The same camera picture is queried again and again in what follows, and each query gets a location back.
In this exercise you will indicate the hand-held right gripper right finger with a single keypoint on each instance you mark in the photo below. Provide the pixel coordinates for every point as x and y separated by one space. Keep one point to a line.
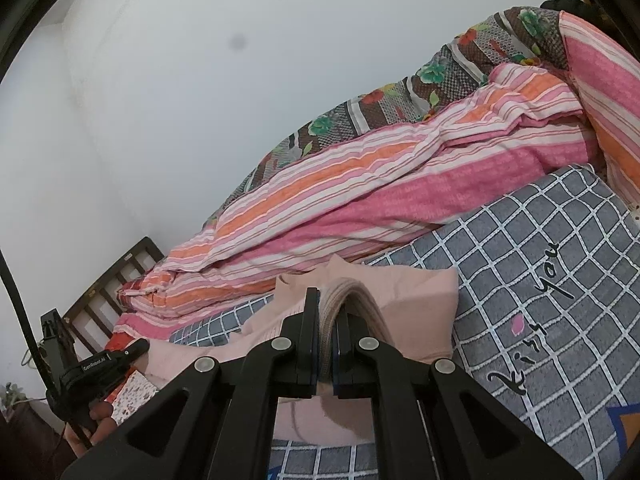
345 355

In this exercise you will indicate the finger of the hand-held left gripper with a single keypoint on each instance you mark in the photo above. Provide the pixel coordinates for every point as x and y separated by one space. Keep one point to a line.
132 350

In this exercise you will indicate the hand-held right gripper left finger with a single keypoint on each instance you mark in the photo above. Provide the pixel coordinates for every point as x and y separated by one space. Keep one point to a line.
300 340

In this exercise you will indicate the pink knitted sweater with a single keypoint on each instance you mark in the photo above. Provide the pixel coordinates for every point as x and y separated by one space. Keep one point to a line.
410 310

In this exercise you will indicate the person's left hand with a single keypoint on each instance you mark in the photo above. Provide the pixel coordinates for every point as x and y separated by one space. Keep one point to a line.
97 425

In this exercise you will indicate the red pillow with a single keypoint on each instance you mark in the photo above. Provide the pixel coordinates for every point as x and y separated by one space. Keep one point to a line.
116 342

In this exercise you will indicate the floral bed sheet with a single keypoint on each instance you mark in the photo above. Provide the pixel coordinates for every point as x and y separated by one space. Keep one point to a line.
135 392

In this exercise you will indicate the green plant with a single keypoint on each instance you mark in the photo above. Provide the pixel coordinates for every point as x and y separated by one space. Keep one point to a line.
12 395

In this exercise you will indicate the dark wooden slatted headboard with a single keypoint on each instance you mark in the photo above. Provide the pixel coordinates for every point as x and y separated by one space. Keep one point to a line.
140 252

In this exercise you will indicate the pink striped quilt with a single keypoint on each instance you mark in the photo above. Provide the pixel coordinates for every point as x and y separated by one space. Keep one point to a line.
375 195

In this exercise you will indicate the grey checked blanket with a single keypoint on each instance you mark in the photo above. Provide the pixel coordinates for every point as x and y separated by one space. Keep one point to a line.
500 285

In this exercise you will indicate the brown floral quilt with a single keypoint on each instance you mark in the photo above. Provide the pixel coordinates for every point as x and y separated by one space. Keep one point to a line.
450 70

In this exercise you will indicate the dark cloth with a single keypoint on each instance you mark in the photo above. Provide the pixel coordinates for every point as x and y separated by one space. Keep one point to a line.
575 7

